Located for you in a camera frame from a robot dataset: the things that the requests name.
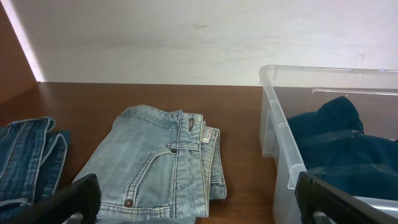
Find clear plastic storage bin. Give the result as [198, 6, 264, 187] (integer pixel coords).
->
[259, 65, 397, 223]

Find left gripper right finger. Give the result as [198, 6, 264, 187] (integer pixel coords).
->
[295, 172, 397, 224]

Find teal blue garment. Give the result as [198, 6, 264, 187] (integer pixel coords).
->
[288, 96, 397, 200]

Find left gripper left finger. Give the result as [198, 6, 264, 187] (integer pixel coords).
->
[7, 174, 101, 224]

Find light blue jeans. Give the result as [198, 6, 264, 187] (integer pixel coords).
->
[78, 105, 227, 223]

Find dark blue folded jeans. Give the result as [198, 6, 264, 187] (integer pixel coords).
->
[1, 116, 70, 222]

